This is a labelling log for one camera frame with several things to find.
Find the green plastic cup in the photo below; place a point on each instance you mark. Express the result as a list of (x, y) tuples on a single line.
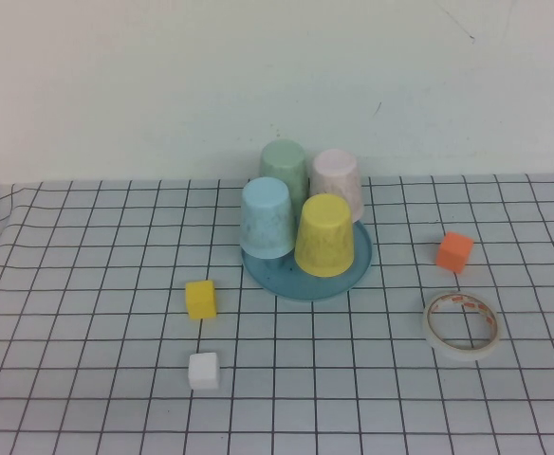
[(282, 161)]

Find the teal cup stand tray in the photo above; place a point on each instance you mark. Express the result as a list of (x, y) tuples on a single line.
[(357, 265)]

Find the light blue plastic cup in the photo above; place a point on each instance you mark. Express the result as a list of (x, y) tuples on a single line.
[(265, 218)]

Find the pink plastic cup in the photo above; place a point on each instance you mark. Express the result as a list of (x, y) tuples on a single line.
[(336, 170)]

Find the yellow plastic cup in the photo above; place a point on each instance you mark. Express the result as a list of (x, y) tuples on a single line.
[(324, 237)]

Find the yellow cube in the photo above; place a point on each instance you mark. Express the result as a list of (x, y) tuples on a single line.
[(201, 301)]

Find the orange cube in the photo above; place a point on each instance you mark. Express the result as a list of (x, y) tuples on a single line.
[(453, 253)]

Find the white tape roll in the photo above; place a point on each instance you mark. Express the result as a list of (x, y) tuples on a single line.
[(448, 351)]

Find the white cube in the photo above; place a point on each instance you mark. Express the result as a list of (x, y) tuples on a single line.
[(204, 372)]

